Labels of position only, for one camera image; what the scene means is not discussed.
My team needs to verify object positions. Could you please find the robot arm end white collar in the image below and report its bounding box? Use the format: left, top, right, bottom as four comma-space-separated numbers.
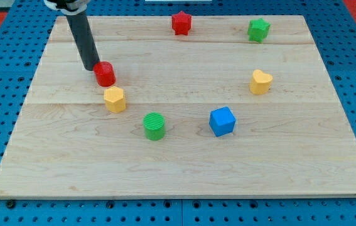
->
43, 0, 90, 16

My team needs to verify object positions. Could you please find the wooden board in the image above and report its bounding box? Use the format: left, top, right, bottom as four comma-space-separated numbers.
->
0, 15, 356, 200

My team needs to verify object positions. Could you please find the green cylinder block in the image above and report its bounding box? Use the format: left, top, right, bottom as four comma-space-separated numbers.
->
143, 112, 165, 141

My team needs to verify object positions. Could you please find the blue cube block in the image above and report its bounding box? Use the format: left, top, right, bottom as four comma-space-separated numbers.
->
209, 106, 236, 137

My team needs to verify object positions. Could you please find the yellow hexagon block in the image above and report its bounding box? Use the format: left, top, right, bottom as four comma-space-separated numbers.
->
104, 86, 126, 113

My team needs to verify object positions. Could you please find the red cylinder block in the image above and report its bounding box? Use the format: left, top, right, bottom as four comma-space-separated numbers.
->
93, 62, 116, 87

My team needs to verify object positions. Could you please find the yellow heart block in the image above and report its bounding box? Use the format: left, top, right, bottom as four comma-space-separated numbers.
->
249, 69, 273, 95

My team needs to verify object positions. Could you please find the red star block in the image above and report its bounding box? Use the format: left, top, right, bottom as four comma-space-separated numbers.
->
171, 11, 192, 36

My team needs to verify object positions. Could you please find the green star block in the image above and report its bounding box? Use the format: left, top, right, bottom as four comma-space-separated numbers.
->
247, 18, 271, 43

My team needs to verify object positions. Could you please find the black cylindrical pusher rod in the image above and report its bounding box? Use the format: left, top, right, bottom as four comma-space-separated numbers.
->
67, 11, 100, 71

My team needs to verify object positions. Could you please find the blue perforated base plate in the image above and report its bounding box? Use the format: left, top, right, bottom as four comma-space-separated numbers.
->
0, 1, 356, 225

